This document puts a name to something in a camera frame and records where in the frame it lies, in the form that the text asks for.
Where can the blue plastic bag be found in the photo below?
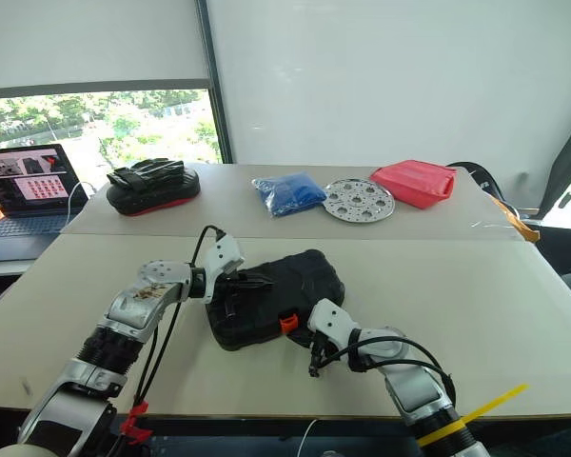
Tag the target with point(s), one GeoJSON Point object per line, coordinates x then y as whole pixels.
{"type": "Point", "coordinates": [288, 192]}

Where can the white window blind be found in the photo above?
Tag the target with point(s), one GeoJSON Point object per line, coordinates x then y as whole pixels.
{"type": "Point", "coordinates": [90, 40]}

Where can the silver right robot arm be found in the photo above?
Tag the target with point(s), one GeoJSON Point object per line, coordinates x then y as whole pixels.
{"type": "Point", "coordinates": [414, 381]}

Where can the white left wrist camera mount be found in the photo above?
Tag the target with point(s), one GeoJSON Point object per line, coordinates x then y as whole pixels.
{"type": "Point", "coordinates": [223, 257]}

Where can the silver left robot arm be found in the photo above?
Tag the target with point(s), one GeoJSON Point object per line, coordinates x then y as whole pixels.
{"type": "Point", "coordinates": [133, 304]}

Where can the black chair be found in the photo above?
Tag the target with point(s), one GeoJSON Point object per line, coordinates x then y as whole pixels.
{"type": "Point", "coordinates": [480, 178]}

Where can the black plastic tool case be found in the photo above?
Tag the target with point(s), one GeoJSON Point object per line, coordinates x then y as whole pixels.
{"type": "Point", "coordinates": [285, 290]}

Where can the round perforated metal plate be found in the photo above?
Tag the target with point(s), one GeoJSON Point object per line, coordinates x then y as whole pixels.
{"type": "Point", "coordinates": [359, 199]}

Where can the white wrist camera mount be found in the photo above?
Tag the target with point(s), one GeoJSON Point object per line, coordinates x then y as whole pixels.
{"type": "Point", "coordinates": [333, 319]}
{"type": "Point", "coordinates": [223, 257]}

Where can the yellow zip tie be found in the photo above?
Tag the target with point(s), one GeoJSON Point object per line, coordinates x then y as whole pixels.
{"type": "Point", "coordinates": [480, 411]}

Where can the open laptop computer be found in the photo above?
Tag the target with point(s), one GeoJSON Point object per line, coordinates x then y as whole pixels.
{"type": "Point", "coordinates": [24, 204]}

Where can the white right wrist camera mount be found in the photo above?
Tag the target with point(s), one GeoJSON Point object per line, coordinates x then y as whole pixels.
{"type": "Point", "coordinates": [333, 319]}

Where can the red plastic tray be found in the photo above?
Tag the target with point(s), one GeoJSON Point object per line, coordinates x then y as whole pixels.
{"type": "Point", "coordinates": [414, 183]}

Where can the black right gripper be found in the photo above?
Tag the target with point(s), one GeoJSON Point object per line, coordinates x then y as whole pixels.
{"type": "Point", "coordinates": [322, 346]}

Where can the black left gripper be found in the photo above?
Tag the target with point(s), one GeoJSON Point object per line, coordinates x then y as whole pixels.
{"type": "Point", "coordinates": [233, 288]}

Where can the dark window frame post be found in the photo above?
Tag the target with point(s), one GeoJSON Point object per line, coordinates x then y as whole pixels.
{"type": "Point", "coordinates": [214, 81]}

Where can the black red boxing pad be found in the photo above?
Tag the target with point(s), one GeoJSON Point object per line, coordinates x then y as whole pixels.
{"type": "Point", "coordinates": [154, 190]}

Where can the beige rounded shape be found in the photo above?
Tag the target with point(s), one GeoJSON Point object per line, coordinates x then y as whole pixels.
{"type": "Point", "coordinates": [9, 451]}

